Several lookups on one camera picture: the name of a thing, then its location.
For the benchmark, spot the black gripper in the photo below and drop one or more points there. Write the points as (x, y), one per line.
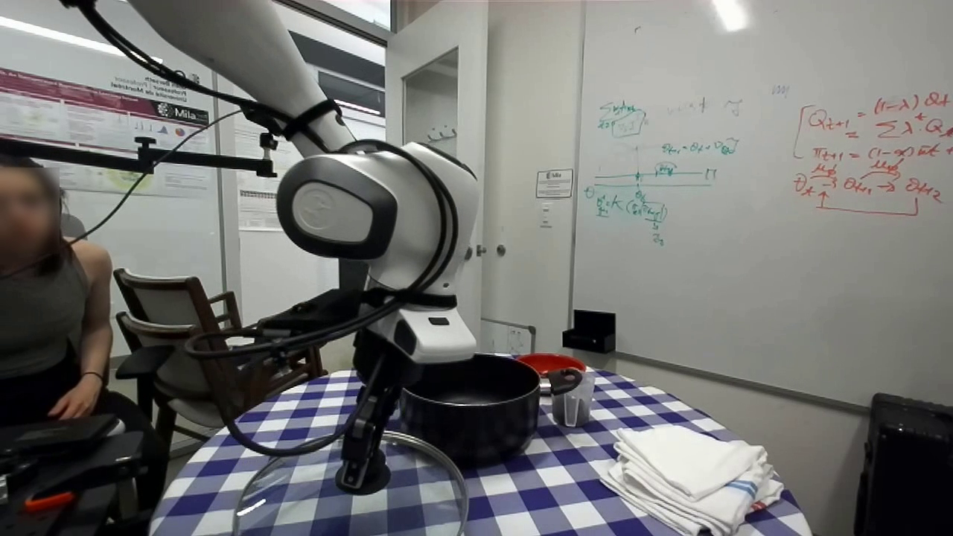
(385, 371)

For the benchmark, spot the glass pot lid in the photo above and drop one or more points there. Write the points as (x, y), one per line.
(353, 485)

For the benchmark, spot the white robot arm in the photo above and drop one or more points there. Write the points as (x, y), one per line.
(340, 198)

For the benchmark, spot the black cooking pot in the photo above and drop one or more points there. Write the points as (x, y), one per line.
(484, 409)

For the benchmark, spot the blue white checkered tablecloth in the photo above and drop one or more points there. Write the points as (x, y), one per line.
(553, 490)

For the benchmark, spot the red bowl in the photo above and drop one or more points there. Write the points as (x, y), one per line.
(546, 365)

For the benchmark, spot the wooden chair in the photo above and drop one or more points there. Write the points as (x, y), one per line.
(182, 351)

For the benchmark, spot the white cup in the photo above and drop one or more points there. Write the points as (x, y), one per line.
(571, 397)

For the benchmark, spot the black eraser holder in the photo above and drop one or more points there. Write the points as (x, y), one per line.
(592, 330)

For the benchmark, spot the black laptop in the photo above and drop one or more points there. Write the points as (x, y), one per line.
(68, 457)

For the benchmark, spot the folded white towel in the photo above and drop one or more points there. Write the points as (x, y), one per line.
(693, 481)

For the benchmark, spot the seated person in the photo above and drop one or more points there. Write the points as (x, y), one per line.
(54, 316)

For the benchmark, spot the white door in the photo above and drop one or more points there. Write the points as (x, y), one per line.
(437, 112)

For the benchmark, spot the whiteboard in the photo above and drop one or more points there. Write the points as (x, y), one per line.
(766, 189)

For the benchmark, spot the black speaker box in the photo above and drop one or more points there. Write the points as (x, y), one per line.
(907, 481)

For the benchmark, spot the black camera boom bar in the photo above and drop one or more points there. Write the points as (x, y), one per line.
(143, 158)

